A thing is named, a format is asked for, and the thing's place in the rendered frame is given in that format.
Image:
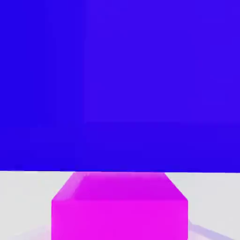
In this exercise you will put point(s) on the large blue box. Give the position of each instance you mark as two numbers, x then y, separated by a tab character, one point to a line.
120	84

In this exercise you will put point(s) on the small magenta cube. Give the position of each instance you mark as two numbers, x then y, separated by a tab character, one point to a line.
120	215

